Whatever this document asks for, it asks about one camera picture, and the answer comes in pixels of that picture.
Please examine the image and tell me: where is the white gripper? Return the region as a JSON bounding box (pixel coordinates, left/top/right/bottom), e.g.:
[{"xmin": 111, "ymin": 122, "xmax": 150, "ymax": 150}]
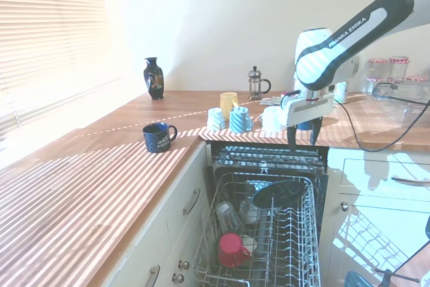
[{"xmin": 286, "ymin": 95, "xmax": 335, "ymax": 152}]

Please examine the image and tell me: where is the red plastic mug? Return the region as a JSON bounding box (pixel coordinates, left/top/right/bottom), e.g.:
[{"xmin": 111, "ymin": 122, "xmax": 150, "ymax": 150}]
[{"xmin": 218, "ymin": 232, "xmax": 252, "ymax": 269}]

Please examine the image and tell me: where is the dishwasher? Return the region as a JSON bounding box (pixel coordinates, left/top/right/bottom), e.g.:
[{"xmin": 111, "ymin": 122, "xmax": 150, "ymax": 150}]
[{"xmin": 204, "ymin": 138, "xmax": 332, "ymax": 287}]

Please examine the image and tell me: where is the light blue mug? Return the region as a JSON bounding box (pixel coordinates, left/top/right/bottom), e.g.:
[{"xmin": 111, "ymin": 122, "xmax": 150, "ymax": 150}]
[{"xmin": 228, "ymin": 106, "xmax": 254, "ymax": 133}]

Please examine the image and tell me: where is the yellow mug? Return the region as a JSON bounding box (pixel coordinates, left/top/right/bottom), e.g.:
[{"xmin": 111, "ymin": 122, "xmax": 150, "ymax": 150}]
[{"xmin": 220, "ymin": 91, "xmax": 241, "ymax": 115}]

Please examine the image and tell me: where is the pale ribbed mug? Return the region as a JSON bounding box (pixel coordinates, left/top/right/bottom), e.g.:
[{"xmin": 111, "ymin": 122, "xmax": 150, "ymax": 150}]
[{"xmin": 206, "ymin": 107, "xmax": 225, "ymax": 132}]

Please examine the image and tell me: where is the navy mug white print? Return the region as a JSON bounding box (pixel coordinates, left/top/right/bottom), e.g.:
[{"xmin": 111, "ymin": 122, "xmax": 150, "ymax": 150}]
[{"xmin": 142, "ymin": 122, "xmax": 178, "ymax": 155}]

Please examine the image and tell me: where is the printed paper card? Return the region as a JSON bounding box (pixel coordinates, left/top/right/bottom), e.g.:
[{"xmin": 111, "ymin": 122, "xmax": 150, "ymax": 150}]
[{"xmin": 260, "ymin": 96, "xmax": 290, "ymax": 106}]

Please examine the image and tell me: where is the white drink can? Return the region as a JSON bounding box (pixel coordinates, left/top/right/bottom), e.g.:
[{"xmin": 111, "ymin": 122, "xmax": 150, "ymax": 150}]
[{"xmin": 334, "ymin": 81, "xmax": 349, "ymax": 105}]

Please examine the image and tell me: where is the dark blue plate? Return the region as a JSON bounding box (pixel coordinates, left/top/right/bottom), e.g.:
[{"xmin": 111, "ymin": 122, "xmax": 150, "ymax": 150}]
[{"xmin": 252, "ymin": 179, "xmax": 303, "ymax": 209}]

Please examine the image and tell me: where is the glass French press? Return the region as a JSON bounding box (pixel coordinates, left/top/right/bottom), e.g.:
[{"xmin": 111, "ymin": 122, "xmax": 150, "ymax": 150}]
[{"xmin": 247, "ymin": 65, "xmax": 271, "ymax": 101}]

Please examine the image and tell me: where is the glass jar red checked lid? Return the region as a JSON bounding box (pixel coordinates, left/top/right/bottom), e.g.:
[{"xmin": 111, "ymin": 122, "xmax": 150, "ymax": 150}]
[
  {"xmin": 365, "ymin": 77, "xmax": 387, "ymax": 95},
  {"xmin": 388, "ymin": 55, "xmax": 411, "ymax": 81},
  {"xmin": 404, "ymin": 75, "xmax": 430, "ymax": 85},
  {"xmin": 365, "ymin": 58, "xmax": 388, "ymax": 81}
]

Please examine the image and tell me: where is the white bowl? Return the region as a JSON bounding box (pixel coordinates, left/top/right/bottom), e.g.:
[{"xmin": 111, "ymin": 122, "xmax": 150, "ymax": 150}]
[{"xmin": 240, "ymin": 204, "xmax": 263, "ymax": 224}]

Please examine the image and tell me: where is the clear drinking glass in rack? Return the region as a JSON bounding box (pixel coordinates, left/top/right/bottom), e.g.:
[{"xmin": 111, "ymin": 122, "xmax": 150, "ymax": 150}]
[{"xmin": 216, "ymin": 200, "xmax": 245, "ymax": 234}]

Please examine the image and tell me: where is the small white dish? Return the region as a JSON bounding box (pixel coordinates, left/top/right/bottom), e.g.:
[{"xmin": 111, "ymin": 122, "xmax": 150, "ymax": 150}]
[{"xmin": 241, "ymin": 235, "xmax": 258, "ymax": 254}]

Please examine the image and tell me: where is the blue grey table clamp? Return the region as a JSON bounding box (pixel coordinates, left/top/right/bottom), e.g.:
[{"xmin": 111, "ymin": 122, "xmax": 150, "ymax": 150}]
[{"xmin": 344, "ymin": 270, "xmax": 370, "ymax": 287}]

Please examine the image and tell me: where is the dark blue painted vase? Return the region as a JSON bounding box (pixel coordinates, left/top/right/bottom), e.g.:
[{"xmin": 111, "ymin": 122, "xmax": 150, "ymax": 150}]
[{"xmin": 143, "ymin": 56, "xmax": 165, "ymax": 101}]

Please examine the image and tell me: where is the black metal stand rod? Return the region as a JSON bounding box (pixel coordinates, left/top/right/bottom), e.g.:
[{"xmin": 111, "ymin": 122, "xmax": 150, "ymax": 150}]
[{"xmin": 374, "ymin": 268, "xmax": 421, "ymax": 287}]

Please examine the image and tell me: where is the tan window blind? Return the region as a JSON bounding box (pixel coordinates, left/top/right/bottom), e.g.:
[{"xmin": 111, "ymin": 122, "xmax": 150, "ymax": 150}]
[{"xmin": 0, "ymin": 0, "xmax": 127, "ymax": 167}]

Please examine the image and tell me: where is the flat wire cutlery tray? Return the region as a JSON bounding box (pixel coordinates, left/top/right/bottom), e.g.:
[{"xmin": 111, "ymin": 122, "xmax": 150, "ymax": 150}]
[{"xmin": 213, "ymin": 145, "xmax": 323, "ymax": 171}]

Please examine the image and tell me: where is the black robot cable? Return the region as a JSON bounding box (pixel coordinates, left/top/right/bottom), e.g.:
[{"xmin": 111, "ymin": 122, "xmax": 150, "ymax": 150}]
[{"xmin": 331, "ymin": 81, "xmax": 430, "ymax": 153}]

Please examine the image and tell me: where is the large wire dish rack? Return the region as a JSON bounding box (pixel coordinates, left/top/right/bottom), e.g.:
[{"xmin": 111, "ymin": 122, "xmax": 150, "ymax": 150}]
[{"xmin": 193, "ymin": 171, "xmax": 323, "ymax": 287}]

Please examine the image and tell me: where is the silver drawer bar handle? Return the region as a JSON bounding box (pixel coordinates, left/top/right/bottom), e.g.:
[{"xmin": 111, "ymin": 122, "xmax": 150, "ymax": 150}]
[
  {"xmin": 391, "ymin": 175, "xmax": 430, "ymax": 184},
  {"xmin": 147, "ymin": 265, "xmax": 161, "ymax": 287},
  {"xmin": 183, "ymin": 188, "xmax": 202, "ymax": 216}
]

